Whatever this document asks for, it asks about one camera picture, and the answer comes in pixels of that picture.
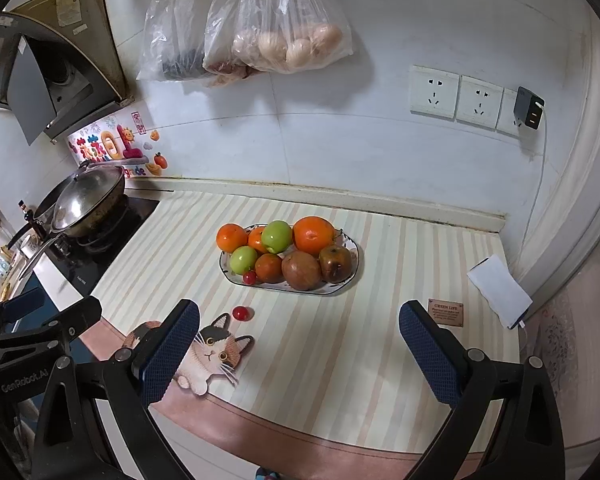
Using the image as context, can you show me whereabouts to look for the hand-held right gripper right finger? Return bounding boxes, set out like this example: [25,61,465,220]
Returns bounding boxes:
[399,301,566,480]

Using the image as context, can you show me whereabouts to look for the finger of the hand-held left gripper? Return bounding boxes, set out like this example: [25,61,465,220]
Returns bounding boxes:
[0,287,47,335]
[0,296,103,359]

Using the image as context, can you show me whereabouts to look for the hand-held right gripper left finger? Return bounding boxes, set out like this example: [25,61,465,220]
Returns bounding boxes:
[30,299,201,480]

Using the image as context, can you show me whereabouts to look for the small green apple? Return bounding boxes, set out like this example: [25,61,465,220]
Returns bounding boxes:
[229,246,259,276]

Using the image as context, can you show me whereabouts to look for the leaf-patterned oval plate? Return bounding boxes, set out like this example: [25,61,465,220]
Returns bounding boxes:
[219,223,360,297]

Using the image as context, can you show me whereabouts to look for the dark orange tangerine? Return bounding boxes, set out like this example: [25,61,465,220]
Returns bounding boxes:
[254,253,285,284]

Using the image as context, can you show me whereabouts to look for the bruised brown fruit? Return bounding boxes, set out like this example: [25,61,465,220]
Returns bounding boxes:
[319,244,354,284]

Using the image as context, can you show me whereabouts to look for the round brown fruit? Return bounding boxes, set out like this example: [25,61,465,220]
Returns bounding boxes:
[281,251,324,292]

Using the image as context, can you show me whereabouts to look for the large green apple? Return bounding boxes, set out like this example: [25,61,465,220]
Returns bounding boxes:
[261,220,294,254]

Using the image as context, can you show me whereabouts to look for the brown mat label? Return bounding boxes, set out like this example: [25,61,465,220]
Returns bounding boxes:
[428,298,465,328]

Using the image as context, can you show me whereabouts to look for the black stove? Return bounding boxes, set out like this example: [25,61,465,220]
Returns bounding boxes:
[45,195,161,298]

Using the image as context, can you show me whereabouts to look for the dark sauce bottle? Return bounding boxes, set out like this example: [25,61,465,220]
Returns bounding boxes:
[17,200,46,238]

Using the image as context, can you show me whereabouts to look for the folded white paper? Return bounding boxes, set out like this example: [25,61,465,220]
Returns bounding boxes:
[466,254,534,330]

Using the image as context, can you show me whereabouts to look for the striped cat-print mat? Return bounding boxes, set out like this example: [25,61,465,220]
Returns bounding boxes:
[91,191,523,453]

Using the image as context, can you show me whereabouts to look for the dark wok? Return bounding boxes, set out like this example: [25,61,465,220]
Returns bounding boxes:
[5,180,131,251]

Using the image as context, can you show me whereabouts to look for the metal wok lid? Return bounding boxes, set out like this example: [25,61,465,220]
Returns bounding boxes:
[51,165,127,232]

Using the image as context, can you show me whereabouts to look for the large orange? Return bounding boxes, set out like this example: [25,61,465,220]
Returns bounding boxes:
[293,216,336,256]

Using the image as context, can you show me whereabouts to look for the black range hood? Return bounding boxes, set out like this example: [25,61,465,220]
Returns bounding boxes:
[0,0,133,147]

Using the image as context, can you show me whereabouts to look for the black plug-in charger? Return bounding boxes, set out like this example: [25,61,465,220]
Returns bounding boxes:
[512,86,546,131]

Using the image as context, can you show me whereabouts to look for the brown egg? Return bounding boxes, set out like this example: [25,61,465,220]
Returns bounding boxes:
[257,31,287,63]
[311,23,343,56]
[285,38,313,71]

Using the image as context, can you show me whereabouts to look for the clear plastic bag with eggs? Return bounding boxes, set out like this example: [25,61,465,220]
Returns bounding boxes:
[202,0,355,88]

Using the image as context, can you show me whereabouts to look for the silver long handle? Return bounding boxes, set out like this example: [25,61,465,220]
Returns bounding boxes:
[17,237,63,281]

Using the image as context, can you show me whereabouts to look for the colourful wall stickers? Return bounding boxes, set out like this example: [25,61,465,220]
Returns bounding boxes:
[67,110,170,179]

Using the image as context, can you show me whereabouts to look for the white wall socket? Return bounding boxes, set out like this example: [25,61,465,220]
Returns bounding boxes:
[496,87,523,137]
[409,65,460,120]
[455,75,504,128]

